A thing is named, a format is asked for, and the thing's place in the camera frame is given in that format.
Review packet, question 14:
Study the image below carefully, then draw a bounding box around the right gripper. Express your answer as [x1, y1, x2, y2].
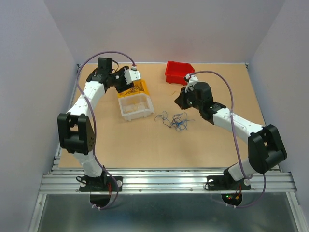
[173, 86, 202, 110]

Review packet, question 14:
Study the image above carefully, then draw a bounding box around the blue wire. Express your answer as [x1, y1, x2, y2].
[154, 110, 196, 132]

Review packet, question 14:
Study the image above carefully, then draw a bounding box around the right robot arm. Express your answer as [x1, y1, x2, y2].
[174, 82, 287, 189]

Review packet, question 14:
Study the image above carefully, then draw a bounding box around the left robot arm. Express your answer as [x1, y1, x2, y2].
[57, 58, 141, 192]

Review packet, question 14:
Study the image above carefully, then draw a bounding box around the yellow plastic bin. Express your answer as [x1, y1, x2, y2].
[117, 80, 149, 98]

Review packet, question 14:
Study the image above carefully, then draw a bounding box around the red plastic bin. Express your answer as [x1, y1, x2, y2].
[165, 60, 195, 86]

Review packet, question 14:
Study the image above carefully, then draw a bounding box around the white plastic bin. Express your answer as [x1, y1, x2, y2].
[118, 93, 155, 121]

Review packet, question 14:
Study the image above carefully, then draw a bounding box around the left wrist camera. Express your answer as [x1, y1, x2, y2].
[124, 69, 141, 84]

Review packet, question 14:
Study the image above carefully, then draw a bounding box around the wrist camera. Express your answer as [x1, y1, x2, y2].
[124, 69, 141, 84]
[184, 74, 198, 92]

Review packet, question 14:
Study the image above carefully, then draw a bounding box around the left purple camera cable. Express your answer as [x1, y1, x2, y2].
[76, 51, 137, 210]

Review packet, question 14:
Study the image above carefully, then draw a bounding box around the purple camera cable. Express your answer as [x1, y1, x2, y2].
[76, 51, 137, 210]
[187, 70, 267, 209]

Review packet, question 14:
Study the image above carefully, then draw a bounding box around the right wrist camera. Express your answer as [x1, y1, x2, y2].
[184, 74, 198, 92]

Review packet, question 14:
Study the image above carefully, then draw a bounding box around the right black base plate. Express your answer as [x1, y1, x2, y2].
[204, 175, 251, 191]

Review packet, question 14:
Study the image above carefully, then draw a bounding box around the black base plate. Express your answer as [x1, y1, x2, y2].
[76, 175, 123, 192]
[204, 175, 251, 191]

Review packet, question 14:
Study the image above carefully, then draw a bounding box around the aluminium mounting rail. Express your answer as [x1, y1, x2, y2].
[39, 168, 297, 194]

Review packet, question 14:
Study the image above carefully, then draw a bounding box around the left aluminium side rail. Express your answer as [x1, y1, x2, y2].
[46, 62, 81, 169]

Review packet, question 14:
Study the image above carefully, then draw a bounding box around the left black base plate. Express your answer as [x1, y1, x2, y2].
[76, 175, 123, 192]

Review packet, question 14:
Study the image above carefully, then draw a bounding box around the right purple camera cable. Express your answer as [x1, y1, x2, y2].
[187, 70, 267, 209]

